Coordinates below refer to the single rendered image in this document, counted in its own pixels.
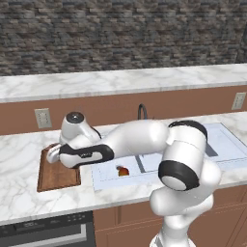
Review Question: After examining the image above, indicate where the brown drawer front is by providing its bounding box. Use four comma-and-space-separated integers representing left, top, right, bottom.
116, 201, 155, 226

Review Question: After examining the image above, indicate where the black sink faucet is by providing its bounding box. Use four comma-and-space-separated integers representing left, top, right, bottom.
137, 102, 150, 121

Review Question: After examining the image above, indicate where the brown wooden cutting board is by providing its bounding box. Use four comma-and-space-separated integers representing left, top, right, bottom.
36, 142, 82, 193

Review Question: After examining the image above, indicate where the grey wall outlet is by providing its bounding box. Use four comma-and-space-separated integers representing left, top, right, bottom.
34, 107, 53, 130
231, 92, 247, 112

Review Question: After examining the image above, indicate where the white sink basin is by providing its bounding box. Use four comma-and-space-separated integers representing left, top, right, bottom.
90, 122, 247, 192

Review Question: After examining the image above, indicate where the orange red mango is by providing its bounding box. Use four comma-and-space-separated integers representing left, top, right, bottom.
116, 165, 130, 178

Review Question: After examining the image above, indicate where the brown cupboard door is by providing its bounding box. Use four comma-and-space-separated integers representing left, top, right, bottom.
188, 185, 247, 247
94, 218, 166, 247

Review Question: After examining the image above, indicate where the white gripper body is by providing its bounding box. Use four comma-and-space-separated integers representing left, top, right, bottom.
45, 143, 63, 165

